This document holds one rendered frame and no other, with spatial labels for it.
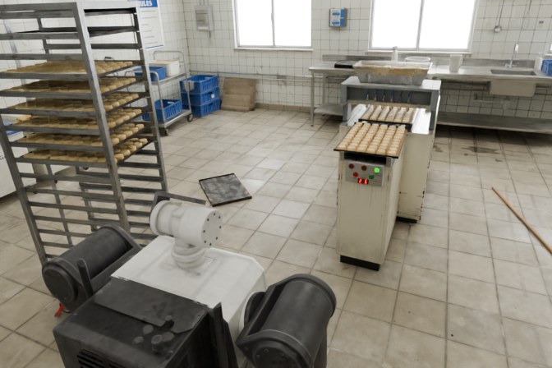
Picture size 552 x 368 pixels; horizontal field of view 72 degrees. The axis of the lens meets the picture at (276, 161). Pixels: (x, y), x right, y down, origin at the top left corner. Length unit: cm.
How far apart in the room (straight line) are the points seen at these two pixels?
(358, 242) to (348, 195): 37
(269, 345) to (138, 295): 24
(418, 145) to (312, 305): 257
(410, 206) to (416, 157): 44
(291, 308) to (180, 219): 23
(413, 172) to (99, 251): 268
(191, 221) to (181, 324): 16
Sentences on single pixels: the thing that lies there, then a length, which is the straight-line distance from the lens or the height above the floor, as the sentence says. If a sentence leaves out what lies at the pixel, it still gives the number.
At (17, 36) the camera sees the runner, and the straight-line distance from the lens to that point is 218.
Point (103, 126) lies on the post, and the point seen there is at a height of 127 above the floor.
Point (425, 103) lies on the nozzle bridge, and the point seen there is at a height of 105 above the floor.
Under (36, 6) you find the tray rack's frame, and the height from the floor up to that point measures 180.
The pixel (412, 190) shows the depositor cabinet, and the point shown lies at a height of 35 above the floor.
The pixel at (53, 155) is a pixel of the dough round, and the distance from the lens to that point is 237.
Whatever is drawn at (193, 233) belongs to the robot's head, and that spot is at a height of 145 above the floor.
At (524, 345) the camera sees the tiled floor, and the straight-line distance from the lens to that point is 271.
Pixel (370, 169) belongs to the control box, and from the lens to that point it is 244.
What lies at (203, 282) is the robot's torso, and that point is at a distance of 68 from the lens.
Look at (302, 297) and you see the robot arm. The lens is 63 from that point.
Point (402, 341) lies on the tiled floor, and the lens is 248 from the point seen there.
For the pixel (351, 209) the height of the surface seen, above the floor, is 48.
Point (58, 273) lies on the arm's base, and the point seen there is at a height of 136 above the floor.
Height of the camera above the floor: 180
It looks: 23 degrees down
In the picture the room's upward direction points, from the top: 2 degrees counter-clockwise
